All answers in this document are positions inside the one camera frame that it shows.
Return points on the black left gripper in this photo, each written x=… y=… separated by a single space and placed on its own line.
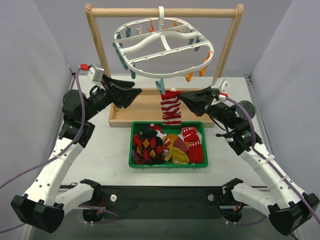
x=113 y=92

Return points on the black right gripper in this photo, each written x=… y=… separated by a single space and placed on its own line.
x=206 y=102

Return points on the red white striped sock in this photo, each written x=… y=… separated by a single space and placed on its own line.
x=171 y=107

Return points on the white round clip hanger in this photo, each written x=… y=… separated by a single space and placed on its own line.
x=174 y=40

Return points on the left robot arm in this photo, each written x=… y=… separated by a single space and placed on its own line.
x=41 y=206

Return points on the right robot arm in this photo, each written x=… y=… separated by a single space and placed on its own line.
x=286 y=205

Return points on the wooden hanger stand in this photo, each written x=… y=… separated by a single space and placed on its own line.
x=148 y=108

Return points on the green plastic bin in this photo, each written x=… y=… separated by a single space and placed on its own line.
x=157 y=129

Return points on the red sock with white pattern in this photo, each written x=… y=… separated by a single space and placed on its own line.
x=190 y=136

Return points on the yellow sock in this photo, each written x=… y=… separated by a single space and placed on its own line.
x=175 y=149

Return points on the black red argyle sock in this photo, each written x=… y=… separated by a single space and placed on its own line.
x=149 y=150

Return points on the purple sock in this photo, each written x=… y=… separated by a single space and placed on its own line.
x=136 y=159

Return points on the white clothespin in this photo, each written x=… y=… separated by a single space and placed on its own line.
x=138 y=28

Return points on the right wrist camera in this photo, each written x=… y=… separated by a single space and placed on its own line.
x=219 y=86

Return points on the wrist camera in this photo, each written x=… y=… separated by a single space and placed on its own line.
x=95 y=72
x=219 y=86

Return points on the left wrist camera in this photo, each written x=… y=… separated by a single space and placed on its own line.
x=95 y=72

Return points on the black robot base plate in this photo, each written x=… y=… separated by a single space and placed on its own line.
x=117 y=203

